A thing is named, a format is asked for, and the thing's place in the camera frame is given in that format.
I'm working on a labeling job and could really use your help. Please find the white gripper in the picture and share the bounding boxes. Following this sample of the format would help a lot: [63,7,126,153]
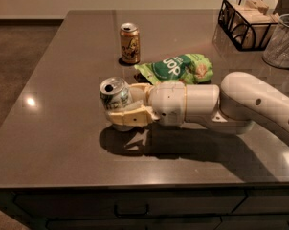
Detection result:
[105,81,186,131]

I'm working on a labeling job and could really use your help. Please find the white green 7up can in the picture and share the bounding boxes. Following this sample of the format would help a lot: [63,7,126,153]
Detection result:
[100,77,133,110]

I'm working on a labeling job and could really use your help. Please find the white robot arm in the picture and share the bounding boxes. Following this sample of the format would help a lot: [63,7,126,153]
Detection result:
[105,72,289,145]

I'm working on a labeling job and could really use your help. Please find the gold orange soda can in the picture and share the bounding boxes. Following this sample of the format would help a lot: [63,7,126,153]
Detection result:
[120,22,140,64]

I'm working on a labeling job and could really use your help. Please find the green snack chip bag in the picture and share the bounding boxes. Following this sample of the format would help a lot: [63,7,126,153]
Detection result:
[135,54,213,85]

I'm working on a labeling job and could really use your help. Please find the napkins in basket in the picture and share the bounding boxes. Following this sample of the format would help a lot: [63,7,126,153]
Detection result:
[229,0,279,49]

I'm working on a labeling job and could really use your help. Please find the clear glass cup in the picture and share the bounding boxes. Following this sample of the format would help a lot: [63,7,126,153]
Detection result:
[263,14,289,69]

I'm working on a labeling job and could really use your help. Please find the dark drawer handle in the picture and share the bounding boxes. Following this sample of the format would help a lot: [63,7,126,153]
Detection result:
[114,201,149,218]

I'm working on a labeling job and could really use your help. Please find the black wire basket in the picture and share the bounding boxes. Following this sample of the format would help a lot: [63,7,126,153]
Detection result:
[218,0,279,51]

